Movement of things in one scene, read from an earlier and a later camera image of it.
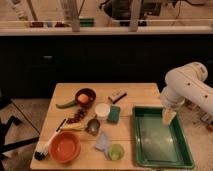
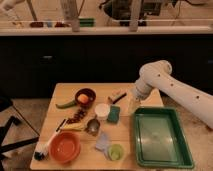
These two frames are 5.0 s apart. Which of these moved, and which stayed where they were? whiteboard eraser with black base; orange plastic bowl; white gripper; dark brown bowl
Moved: white gripper
Stayed: dark brown bowl; whiteboard eraser with black base; orange plastic bowl
